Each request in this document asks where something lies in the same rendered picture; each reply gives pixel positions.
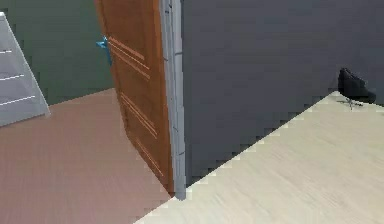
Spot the brown wooden room door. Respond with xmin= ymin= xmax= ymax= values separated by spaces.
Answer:
xmin=93 ymin=0 xmax=176 ymax=196

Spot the black swivel chair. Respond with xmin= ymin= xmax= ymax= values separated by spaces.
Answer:
xmin=335 ymin=67 xmax=378 ymax=110

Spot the white chest of drawers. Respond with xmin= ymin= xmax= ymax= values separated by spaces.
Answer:
xmin=0 ymin=11 xmax=52 ymax=128

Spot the grey door frame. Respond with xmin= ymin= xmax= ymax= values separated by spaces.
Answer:
xmin=158 ymin=0 xmax=187 ymax=201

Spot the blue door handle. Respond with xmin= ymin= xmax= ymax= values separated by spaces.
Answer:
xmin=95 ymin=35 xmax=113 ymax=66

